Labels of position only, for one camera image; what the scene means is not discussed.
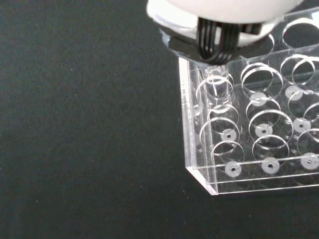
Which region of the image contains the black bench cloth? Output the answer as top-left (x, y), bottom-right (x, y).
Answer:
top-left (0, 0), bottom-right (319, 239)

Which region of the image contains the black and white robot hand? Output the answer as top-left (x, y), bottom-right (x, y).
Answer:
top-left (145, 0), bottom-right (305, 63)

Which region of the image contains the clear acrylic test tube rack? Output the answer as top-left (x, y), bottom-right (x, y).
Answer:
top-left (178, 6), bottom-right (319, 196)

